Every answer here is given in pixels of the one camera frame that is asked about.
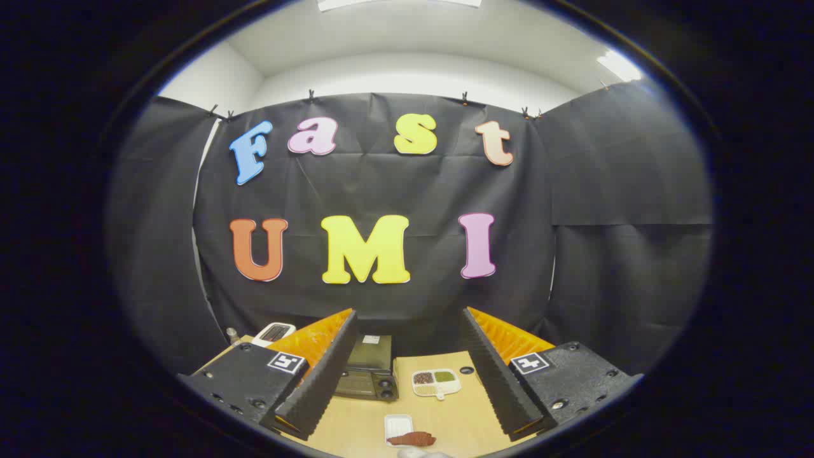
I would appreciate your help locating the white bread toaster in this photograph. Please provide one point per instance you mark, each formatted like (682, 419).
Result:
(273, 333)

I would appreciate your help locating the reddish-brown meat steak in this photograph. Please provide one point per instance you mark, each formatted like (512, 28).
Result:
(412, 439)

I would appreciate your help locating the black toaster oven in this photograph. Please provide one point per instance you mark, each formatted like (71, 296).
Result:
(372, 372)

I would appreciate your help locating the white rectangular tray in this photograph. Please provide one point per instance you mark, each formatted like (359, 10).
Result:
(398, 423)

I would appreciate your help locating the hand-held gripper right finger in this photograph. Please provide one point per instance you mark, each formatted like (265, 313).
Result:
(493, 375)

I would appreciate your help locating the glass bottle with orange label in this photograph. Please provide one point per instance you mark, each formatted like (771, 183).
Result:
(232, 333)

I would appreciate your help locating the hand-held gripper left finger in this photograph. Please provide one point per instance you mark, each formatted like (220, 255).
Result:
(327, 375)

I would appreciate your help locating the ceiling light panel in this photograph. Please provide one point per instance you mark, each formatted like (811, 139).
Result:
(394, 4)
(620, 65)

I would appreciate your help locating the white divided dish of beans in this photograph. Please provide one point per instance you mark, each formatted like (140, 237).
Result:
(435, 383)

